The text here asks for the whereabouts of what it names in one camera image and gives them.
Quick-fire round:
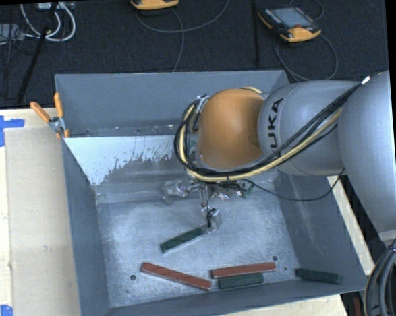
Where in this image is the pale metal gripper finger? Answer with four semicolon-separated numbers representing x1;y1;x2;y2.
161;179;189;205
200;197;223;234

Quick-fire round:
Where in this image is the dark green flat block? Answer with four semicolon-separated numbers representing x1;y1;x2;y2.
159;225;209;255
217;272;266;291
294;264;344;288

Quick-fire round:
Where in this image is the red-brown flat block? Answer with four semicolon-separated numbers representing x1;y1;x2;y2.
139;257;213;296
209;261;278;280

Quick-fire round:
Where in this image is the grey metal bin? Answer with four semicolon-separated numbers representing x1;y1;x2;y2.
53;53;370;316

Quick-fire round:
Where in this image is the pale brown cardboard board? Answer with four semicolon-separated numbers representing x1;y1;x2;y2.
0;124;82;316

